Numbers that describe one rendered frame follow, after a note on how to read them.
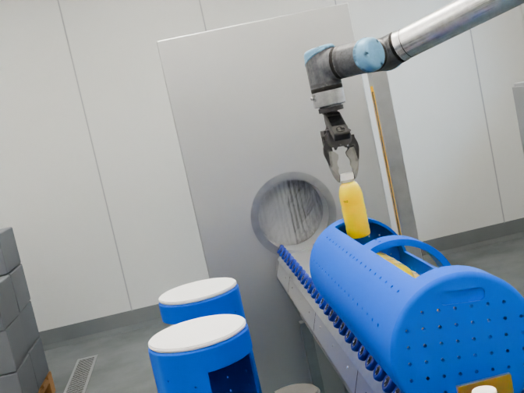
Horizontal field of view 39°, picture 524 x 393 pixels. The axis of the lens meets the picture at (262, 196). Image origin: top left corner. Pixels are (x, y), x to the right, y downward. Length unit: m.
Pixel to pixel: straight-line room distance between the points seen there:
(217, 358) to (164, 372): 0.15
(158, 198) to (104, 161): 0.56
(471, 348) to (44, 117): 5.41
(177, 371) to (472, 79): 5.34
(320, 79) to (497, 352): 0.95
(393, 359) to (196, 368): 0.73
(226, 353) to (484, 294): 0.81
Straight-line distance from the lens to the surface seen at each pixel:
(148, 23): 6.48
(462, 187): 6.93
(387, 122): 2.79
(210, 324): 2.13
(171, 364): 2.01
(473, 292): 1.42
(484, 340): 1.45
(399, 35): 2.11
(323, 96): 2.07
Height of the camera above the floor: 1.59
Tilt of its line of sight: 6 degrees down
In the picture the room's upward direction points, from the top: 12 degrees counter-clockwise
